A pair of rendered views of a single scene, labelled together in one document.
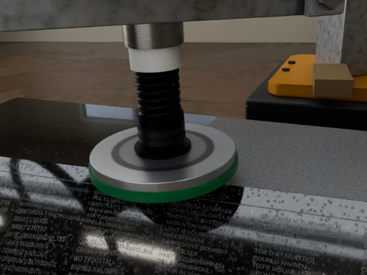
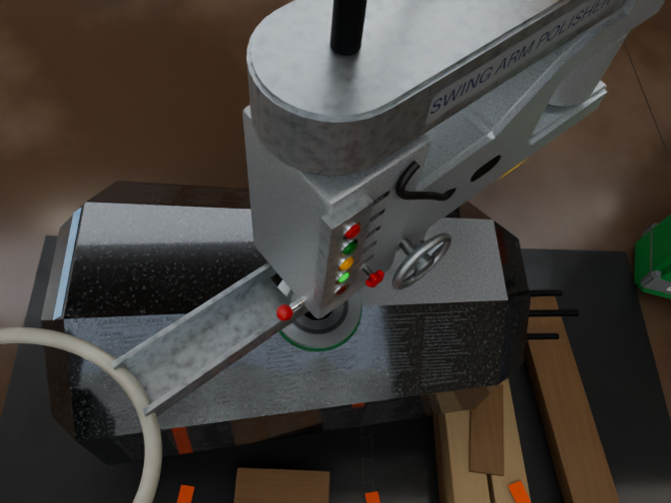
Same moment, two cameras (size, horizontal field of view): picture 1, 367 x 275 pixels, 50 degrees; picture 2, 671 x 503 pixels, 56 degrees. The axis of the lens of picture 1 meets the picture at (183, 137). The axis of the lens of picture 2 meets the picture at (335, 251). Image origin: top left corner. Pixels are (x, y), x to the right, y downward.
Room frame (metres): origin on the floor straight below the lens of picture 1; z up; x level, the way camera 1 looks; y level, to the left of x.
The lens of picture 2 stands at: (-0.01, 0.35, 2.27)
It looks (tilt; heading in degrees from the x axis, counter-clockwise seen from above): 61 degrees down; 327
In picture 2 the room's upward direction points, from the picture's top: 8 degrees clockwise
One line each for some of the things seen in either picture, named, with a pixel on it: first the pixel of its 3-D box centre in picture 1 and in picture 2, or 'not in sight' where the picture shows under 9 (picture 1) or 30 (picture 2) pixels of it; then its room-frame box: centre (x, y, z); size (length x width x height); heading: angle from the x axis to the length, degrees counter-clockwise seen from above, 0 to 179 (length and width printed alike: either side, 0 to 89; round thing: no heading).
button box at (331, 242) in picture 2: not in sight; (339, 255); (0.40, 0.07, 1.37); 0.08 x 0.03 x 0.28; 104
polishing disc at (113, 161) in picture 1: (163, 151); (317, 305); (0.53, 0.03, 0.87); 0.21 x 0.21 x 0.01
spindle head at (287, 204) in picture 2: not in sight; (361, 183); (0.55, -0.05, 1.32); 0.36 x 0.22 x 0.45; 104
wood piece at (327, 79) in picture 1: (331, 79); not in sight; (1.13, -0.45, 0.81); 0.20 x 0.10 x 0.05; 163
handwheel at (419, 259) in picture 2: not in sight; (409, 249); (0.44, -0.11, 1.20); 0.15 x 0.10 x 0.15; 104
